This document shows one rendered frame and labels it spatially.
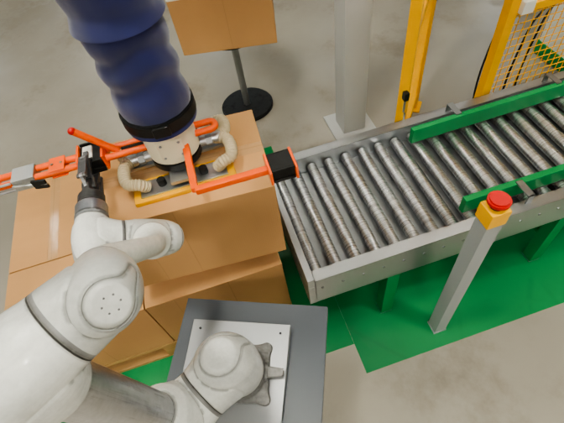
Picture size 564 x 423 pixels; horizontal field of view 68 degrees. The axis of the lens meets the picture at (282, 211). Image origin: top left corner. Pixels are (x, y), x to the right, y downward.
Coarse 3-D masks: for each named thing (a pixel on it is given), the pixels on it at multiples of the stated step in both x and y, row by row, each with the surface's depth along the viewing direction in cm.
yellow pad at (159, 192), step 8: (200, 168) 135; (208, 168) 138; (232, 168) 138; (160, 176) 135; (168, 176) 138; (200, 176) 137; (208, 176) 136; (216, 176) 136; (224, 176) 136; (152, 184) 137; (160, 184) 134; (168, 184) 136; (184, 184) 135; (200, 184) 135; (136, 192) 136; (152, 192) 135; (160, 192) 134; (168, 192) 135; (176, 192) 134; (184, 192) 135; (136, 200) 134; (144, 200) 134; (152, 200) 134; (160, 200) 135
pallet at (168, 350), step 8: (168, 344) 203; (144, 352) 202; (152, 352) 214; (160, 352) 214; (168, 352) 210; (120, 360) 201; (128, 360) 213; (136, 360) 213; (144, 360) 212; (152, 360) 212; (112, 368) 212; (120, 368) 211; (128, 368) 211
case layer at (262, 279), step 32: (32, 192) 219; (64, 192) 216; (32, 224) 206; (64, 224) 203; (32, 256) 194; (64, 256) 192; (32, 288) 184; (160, 288) 176; (192, 288) 174; (224, 288) 178; (256, 288) 186; (160, 320) 182; (128, 352) 198
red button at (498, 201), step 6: (492, 192) 126; (498, 192) 126; (504, 192) 125; (492, 198) 125; (498, 198) 124; (504, 198) 124; (510, 198) 124; (492, 204) 124; (498, 204) 123; (504, 204) 123; (510, 204) 123; (498, 210) 124; (504, 210) 124
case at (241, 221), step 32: (256, 128) 151; (256, 160) 142; (128, 192) 139; (224, 192) 135; (256, 192) 135; (192, 224) 140; (224, 224) 144; (256, 224) 148; (192, 256) 154; (224, 256) 159; (256, 256) 165
